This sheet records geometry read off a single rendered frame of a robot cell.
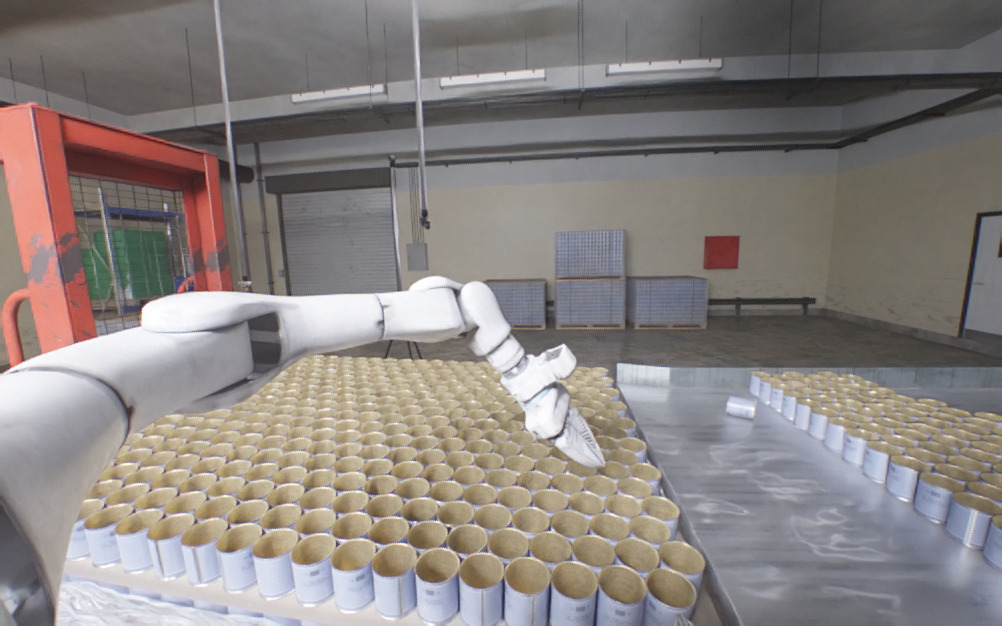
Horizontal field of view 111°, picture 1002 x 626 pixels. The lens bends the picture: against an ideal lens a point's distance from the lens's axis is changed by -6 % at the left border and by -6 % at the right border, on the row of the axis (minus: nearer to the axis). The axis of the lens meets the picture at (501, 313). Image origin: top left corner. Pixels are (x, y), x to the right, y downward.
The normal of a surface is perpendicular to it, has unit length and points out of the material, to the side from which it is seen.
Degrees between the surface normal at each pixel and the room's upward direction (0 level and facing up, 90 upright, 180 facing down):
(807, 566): 0
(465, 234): 90
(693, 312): 90
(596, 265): 89
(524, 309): 92
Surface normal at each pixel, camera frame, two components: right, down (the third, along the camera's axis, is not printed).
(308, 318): 0.66, -0.29
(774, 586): -0.03, -0.99
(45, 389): 0.49, -0.87
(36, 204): -0.12, 0.16
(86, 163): 0.99, 0.00
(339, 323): 0.62, 0.01
